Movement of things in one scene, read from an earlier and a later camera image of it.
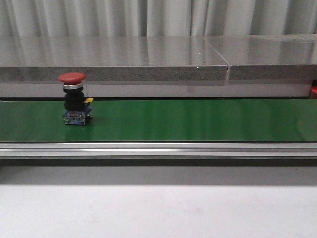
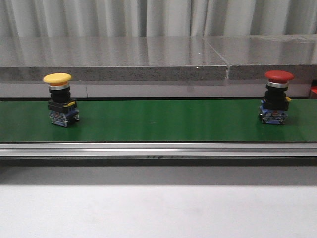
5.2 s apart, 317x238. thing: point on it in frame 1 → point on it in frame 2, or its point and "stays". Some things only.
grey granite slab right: (268, 57) stays
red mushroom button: (77, 108) → (274, 106)
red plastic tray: (313, 93) stays
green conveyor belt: (163, 120) stays
